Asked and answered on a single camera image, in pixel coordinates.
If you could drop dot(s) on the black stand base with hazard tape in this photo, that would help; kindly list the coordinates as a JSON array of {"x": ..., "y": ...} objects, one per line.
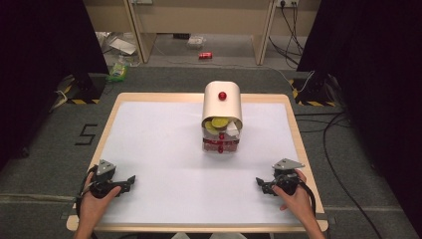
[
  {"x": 87, "y": 89},
  {"x": 313, "y": 91}
]

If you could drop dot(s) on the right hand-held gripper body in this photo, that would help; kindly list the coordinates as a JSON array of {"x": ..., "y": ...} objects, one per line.
[{"x": 286, "y": 181}]

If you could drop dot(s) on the beige desk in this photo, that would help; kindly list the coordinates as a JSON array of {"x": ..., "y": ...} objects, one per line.
[{"x": 205, "y": 16}]

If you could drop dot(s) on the red can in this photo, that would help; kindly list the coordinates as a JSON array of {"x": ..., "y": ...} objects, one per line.
[{"x": 205, "y": 55}]

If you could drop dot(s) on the black curtain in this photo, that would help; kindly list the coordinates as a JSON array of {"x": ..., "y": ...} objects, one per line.
[
  {"x": 375, "y": 83},
  {"x": 36, "y": 66}
]

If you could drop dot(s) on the person's left hand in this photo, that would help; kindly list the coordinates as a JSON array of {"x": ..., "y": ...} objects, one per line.
[{"x": 91, "y": 207}]

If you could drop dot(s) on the white table mat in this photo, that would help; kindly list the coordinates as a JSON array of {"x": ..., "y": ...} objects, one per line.
[{"x": 159, "y": 159}]

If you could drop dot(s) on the person's right hand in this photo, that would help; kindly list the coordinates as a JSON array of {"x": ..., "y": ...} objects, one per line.
[{"x": 302, "y": 202}]

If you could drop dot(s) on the white wedge piece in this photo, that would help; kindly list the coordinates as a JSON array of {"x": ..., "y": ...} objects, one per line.
[{"x": 233, "y": 129}]

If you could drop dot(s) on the white roll-top box with red knobs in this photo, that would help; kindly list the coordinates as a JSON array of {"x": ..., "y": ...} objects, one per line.
[{"x": 221, "y": 106}]

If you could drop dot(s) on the yellow-green round slice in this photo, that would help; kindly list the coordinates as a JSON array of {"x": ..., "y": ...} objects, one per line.
[
  {"x": 210, "y": 128},
  {"x": 220, "y": 122}
]

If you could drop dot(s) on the clear plastic packet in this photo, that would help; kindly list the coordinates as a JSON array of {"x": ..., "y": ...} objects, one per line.
[{"x": 195, "y": 42}]

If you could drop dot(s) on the green packet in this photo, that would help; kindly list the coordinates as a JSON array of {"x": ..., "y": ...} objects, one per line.
[{"x": 117, "y": 72}]

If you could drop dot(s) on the white wall socket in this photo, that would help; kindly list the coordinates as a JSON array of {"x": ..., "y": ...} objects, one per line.
[{"x": 287, "y": 3}]

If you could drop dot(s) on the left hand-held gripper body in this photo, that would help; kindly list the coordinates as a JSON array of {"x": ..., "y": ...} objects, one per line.
[{"x": 103, "y": 167}]

